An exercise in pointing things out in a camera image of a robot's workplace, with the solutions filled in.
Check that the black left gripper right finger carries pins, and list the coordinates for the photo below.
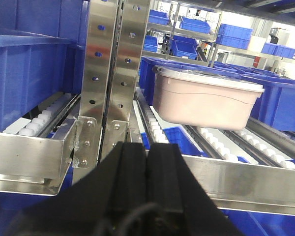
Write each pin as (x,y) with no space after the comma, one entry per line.
(171,184)

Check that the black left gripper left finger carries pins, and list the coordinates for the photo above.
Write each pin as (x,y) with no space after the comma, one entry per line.
(117,185)

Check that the blue bin below shelf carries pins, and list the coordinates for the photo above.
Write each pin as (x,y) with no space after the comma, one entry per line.
(177,135)

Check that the steel perforated shelf upright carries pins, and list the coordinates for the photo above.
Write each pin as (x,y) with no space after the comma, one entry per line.
(116,31)

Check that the blue bin behind pink bin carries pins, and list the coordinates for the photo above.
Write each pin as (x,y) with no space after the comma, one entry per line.
(147,75)

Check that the blue bin right of pink bin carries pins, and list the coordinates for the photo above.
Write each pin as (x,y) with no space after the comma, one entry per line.
(276,106)

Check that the large blue bin upper left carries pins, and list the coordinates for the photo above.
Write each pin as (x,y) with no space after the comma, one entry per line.
(42,52)

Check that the white roller track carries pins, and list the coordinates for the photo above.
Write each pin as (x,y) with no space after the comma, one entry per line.
(148,118)

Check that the steel right shelf front rail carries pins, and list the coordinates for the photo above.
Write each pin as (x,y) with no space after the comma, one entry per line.
(245,187)

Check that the steel shelf rail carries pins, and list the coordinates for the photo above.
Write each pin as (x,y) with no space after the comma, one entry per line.
(245,187)
(33,165)

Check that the steel left shelf front rail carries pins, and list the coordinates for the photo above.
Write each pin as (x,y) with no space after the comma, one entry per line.
(33,165)

